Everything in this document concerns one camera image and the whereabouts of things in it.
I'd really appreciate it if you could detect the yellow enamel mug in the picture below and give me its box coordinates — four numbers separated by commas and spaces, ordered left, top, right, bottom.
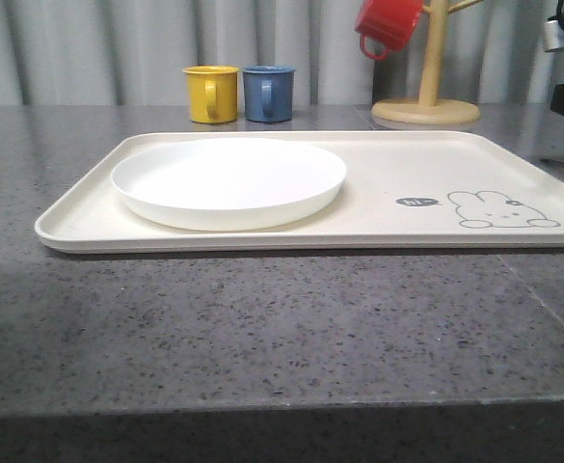
183, 66, 240, 124

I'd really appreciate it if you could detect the blue enamel mug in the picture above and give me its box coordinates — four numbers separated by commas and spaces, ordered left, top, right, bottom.
242, 66, 295, 123

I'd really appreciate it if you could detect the wooden mug tree stand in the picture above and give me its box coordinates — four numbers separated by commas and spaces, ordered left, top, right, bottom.
371, 0, 481, 125

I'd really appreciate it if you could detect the white round plate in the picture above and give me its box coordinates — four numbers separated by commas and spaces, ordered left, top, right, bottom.
111, 137, 347, 232

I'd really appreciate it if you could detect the cream rabbit print tray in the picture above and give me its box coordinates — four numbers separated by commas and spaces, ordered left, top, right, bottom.
35, 131, 564, 254

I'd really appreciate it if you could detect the red enamel mug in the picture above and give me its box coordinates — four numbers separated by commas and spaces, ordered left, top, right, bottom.
355, 0, 423, 61

